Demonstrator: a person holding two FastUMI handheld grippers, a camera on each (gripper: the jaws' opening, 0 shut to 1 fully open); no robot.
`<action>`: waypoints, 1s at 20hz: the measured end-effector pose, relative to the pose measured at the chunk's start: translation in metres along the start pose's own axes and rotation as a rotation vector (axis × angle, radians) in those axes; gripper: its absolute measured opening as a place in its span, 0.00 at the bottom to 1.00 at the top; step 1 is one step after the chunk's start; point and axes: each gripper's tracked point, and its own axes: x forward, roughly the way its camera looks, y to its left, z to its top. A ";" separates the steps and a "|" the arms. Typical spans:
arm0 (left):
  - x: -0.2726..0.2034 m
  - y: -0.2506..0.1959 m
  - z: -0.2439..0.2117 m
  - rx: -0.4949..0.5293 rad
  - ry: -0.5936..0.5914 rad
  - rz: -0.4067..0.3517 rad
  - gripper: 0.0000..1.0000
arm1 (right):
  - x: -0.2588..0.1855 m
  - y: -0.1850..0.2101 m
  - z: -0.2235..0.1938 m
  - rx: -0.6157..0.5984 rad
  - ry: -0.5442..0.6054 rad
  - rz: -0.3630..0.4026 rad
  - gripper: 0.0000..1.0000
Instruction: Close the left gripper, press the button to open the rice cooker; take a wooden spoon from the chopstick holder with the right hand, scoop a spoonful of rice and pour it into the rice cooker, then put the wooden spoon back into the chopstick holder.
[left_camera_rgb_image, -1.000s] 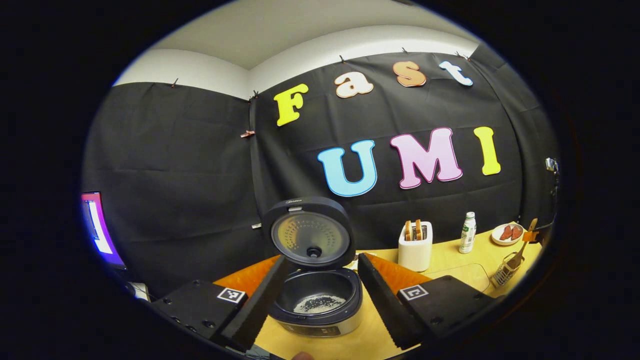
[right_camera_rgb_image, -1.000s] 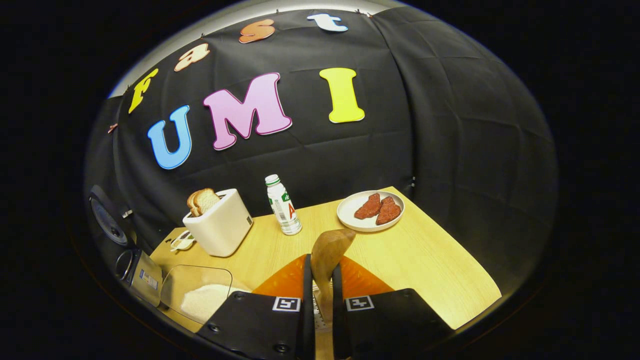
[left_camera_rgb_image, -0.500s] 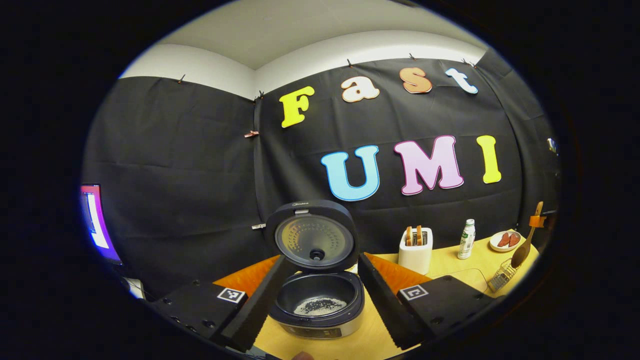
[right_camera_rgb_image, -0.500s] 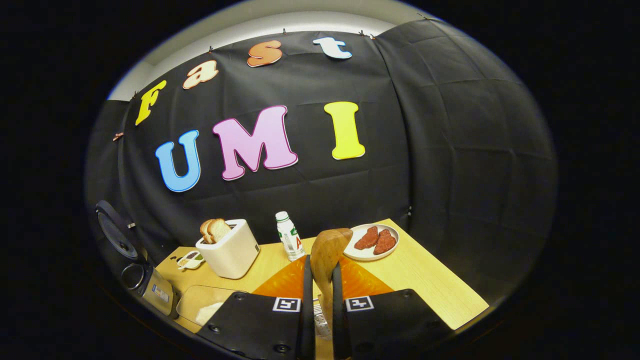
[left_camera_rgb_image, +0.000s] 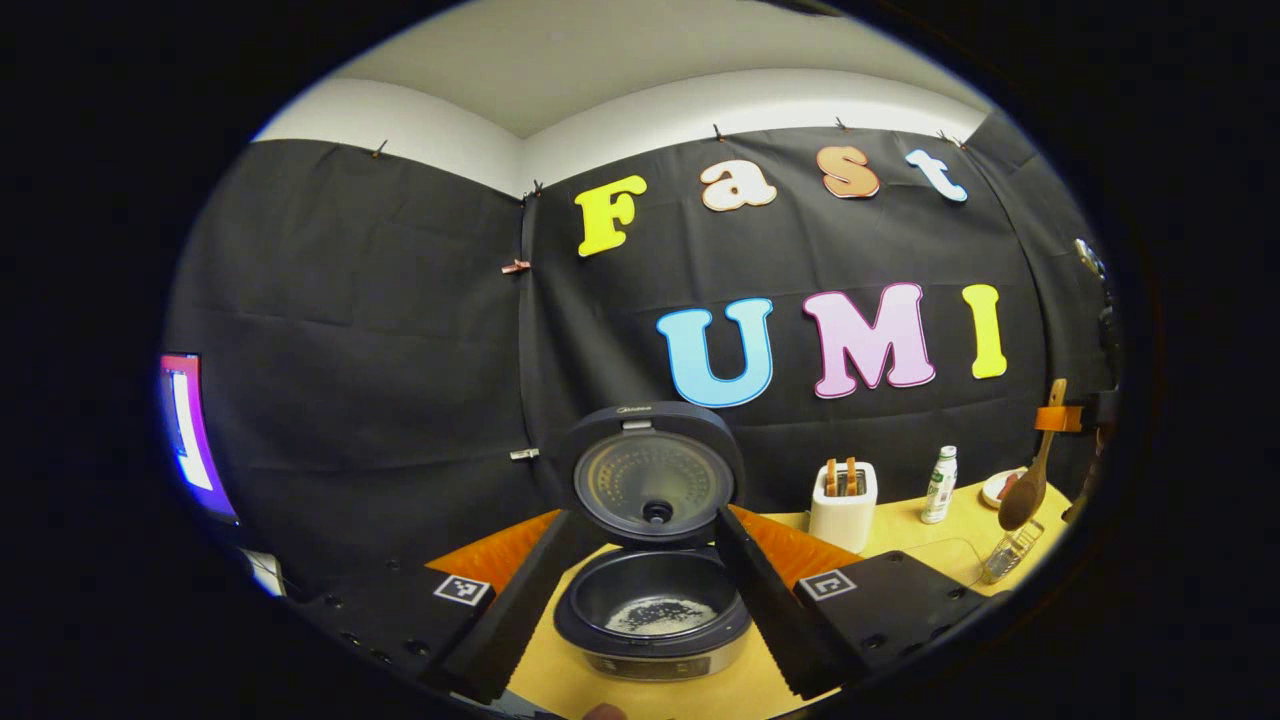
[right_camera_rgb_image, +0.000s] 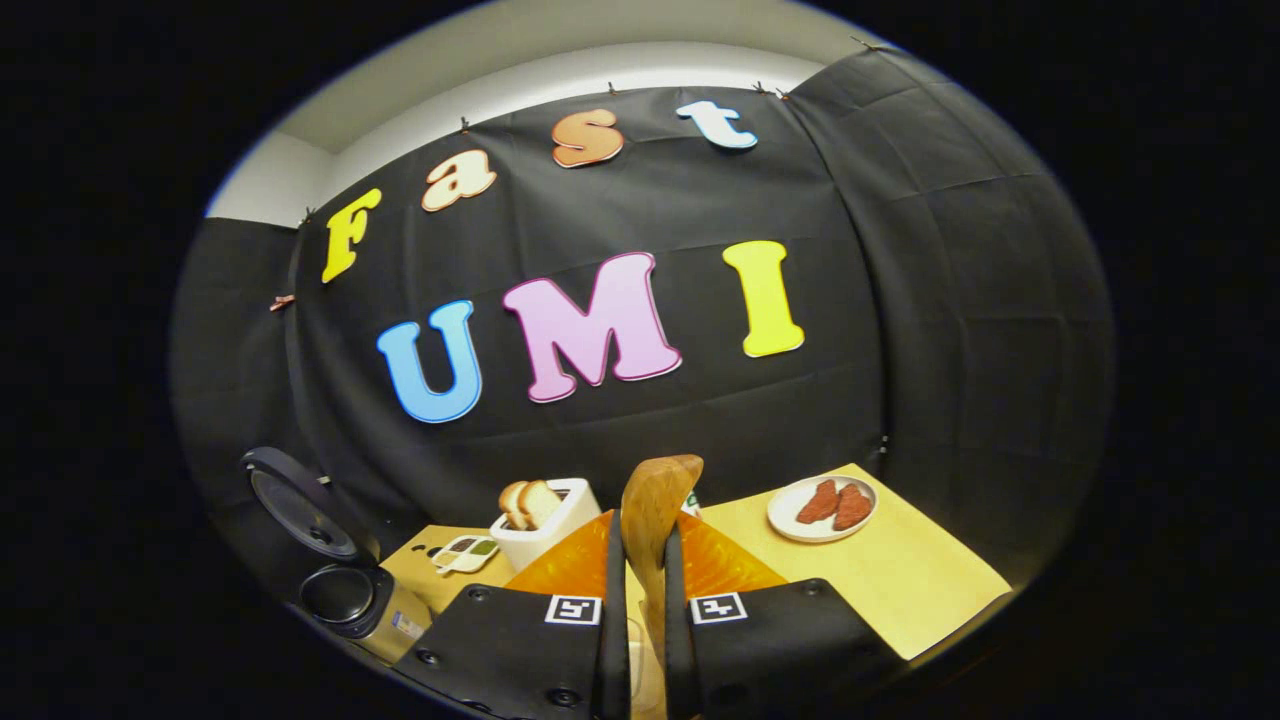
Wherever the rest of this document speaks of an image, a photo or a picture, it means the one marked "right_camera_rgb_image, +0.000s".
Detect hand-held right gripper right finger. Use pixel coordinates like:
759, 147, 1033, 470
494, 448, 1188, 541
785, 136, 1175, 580
662, 510, 906, 720

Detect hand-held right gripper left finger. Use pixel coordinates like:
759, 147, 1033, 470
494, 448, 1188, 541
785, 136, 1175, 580
395, 508, 631, 720

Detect wooden spoon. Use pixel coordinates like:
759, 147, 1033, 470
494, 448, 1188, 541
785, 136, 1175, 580
620, 455, 704, 661

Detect dark grey rice cooker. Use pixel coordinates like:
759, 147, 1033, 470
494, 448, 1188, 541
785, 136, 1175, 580
240, 447, 433, 663

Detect white toaster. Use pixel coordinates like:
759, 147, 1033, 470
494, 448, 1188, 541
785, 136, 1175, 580
490, 477, 603, 571

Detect white round plate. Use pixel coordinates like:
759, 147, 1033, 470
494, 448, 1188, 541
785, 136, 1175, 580
767, 474, 879, 543

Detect white divided seasoning dish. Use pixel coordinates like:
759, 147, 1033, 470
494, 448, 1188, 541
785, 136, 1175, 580
432, 535, 499, 576

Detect red meat slice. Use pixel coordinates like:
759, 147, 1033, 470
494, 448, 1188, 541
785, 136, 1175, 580
833, 484, 873, 531
795, 479, 839, 524

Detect black backdrop cloth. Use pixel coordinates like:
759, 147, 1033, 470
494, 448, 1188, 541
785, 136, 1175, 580
170, 45, 1116, 621

